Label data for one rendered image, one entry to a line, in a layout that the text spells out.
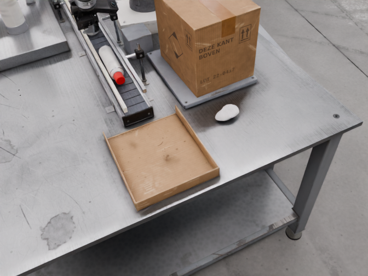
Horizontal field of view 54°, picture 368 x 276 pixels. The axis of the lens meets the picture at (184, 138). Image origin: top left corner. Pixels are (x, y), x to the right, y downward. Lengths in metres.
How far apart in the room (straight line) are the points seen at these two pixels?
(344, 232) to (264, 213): 0.48
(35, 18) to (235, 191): 1.23
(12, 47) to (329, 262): 1.71
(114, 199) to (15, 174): 0.34
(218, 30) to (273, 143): 0.39
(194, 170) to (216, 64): 0.37
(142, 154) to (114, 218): 0.23
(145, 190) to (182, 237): 0.64
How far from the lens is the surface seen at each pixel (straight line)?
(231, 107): 1.21
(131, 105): 1.23
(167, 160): 1.10
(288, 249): 1.90
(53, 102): 1.41
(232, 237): 1.65
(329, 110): 1.31
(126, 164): 1.12
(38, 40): 1.68
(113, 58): 1.37
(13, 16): 1.73
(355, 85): 2.81
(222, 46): 1.20
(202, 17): 1.16
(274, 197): 1.77
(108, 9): 1.42
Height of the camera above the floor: 1.70
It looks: 48 degrees down
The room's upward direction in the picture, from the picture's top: 5 degrees counter-clockwise
